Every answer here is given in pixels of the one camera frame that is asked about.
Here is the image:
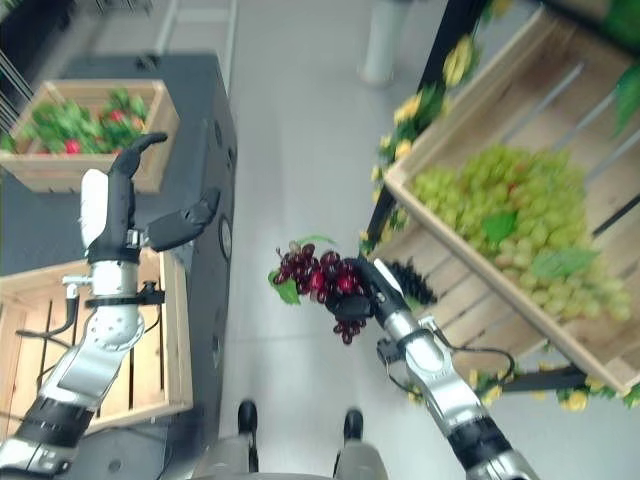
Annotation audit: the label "green leafy plant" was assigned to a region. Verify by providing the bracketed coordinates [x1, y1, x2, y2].
[597, 0, 640, 142]

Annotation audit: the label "green leaves with red fruit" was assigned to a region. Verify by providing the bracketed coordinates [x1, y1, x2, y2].
[0, 87, 149, 156]

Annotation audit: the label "empty wooden slat crate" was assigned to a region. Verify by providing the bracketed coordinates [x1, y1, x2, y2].
[0, 246, 195, 437]

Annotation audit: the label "red grape bunch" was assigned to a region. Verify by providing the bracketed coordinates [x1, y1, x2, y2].
[268, 234, 372, 347]

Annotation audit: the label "low wooden slat crate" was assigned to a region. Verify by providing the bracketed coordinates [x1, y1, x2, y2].
[366, 209, 549, 362]

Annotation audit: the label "wooden crate with leafy fruit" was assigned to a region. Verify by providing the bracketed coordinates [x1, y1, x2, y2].
[0, 78, 182, 197]

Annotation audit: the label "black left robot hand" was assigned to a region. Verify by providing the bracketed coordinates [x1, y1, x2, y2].
[78, 131, 222, 263]

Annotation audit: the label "metal wire rack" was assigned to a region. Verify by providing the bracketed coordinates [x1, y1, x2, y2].
[0, 48, 37, 139]

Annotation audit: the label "green grape pile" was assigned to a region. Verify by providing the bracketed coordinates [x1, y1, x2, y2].
[408, 143, 634, 322]

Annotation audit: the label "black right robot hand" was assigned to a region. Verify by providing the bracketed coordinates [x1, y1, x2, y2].
[324, 257, 405, 322]

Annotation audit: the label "large slanted wooden crate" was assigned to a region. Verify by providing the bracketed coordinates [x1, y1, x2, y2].
[383, 3, 640, 397]

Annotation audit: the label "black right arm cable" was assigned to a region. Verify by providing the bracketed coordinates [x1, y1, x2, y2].
[384, 344, 517, 394]

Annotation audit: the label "yellow flower garland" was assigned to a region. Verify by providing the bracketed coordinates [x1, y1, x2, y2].
[357, 33, 485, 254]

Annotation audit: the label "black grape bunch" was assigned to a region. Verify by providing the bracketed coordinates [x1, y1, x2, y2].
[392, 258, 439, 305]

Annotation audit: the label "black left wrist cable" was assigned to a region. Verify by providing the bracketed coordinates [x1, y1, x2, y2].
[13, 285, 81, 351]

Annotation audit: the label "white round pillar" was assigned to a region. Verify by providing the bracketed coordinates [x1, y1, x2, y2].
[356, 0, 414, 90]

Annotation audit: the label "silver robot leg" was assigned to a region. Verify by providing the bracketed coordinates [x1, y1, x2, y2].
[333, 407, 390, 480]
[191, 398, 260, 479]

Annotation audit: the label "silver right robot leg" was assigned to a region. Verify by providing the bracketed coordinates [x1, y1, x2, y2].
[333, 407, 390, 480]

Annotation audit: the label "silver left robot leg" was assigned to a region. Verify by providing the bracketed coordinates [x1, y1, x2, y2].
[191, 398, 260, 479]

